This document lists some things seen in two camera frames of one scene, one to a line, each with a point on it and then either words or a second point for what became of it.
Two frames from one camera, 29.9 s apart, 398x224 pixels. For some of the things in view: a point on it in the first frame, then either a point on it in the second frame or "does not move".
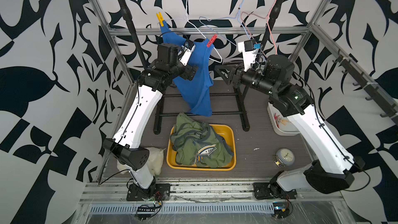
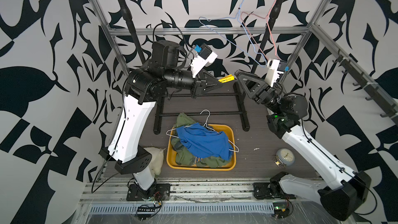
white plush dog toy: (155, 163) does not move
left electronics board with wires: (145, 211) does not move
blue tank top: (196, 93) → (202, 142)
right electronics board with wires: (282, 209) does not move
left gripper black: (188, 73) → (207, 83)
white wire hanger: (186, 18) → (204, 125)
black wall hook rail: (373, 94) does not move
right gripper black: (238, 74) → (260, 91)
